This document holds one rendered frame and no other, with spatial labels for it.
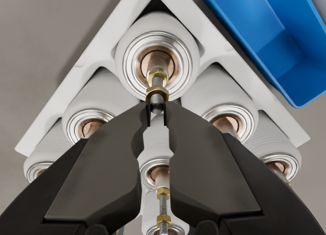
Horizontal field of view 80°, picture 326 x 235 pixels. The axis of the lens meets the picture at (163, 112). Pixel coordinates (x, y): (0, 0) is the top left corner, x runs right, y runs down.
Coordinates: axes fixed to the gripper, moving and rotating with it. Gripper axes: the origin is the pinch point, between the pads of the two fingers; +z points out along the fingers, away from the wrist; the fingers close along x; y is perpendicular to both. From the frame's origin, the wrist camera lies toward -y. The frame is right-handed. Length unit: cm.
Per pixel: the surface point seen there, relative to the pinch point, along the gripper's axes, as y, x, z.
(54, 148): 12.7, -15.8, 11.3
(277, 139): 12.7, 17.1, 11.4
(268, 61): 8.0, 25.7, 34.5
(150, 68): -0.2, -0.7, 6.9
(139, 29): -3.2, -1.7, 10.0
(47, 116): 10.5, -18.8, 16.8
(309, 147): 36, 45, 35
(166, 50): -1.2, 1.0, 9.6
